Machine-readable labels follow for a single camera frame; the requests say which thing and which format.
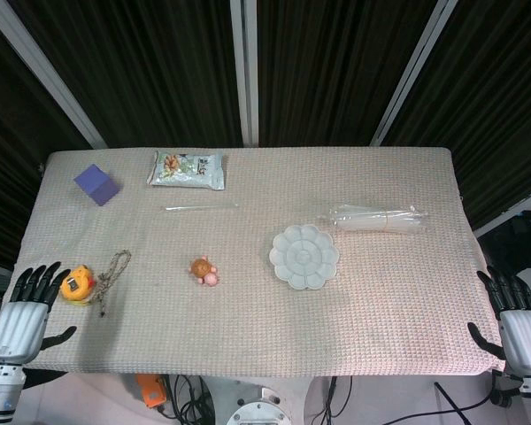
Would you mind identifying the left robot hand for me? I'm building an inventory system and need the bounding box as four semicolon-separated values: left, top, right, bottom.
0;261;78;367

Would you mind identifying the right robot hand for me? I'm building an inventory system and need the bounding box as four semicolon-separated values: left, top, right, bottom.
466;269;531;378

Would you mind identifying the small orange pink toy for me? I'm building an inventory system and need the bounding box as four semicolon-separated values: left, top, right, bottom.
189;256;222;288

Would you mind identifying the round grey robot base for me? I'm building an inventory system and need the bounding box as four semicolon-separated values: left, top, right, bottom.
226;386;289;425

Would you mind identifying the white flower paint palette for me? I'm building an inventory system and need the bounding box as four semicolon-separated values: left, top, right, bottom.
268;224;340;291

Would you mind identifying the beige waffle-textured tablecloth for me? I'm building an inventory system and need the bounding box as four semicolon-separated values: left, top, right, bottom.
0;147;506;378

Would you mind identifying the yellow tape measure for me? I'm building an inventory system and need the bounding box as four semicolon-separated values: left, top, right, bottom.
59;264;97;305

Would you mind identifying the orange device under table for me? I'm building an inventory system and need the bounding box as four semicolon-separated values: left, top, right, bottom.
135;374;168;409

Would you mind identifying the purple cube block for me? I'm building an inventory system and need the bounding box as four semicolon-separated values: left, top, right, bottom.
73;164;121;207

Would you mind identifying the bundle of clear plastic tubes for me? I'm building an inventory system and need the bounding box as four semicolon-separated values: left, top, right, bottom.
319;203;428;235

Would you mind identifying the single clear plastic tube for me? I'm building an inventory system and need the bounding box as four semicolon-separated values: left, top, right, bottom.
160;202;240;213

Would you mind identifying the white snack bag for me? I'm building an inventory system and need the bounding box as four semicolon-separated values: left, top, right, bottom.
147;150;227;191

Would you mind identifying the black curtain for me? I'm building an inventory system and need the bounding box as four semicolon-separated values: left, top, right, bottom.
0;0;531;267

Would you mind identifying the braided beige rope loop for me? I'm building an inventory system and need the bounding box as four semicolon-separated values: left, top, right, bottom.
96;250;133;318

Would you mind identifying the black cable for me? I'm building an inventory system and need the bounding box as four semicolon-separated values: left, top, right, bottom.
312;375;492;425
158;375;214;425

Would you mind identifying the white frame post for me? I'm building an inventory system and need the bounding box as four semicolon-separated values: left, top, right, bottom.
228;0;260;148
369;0;462;147
0;0;107;150

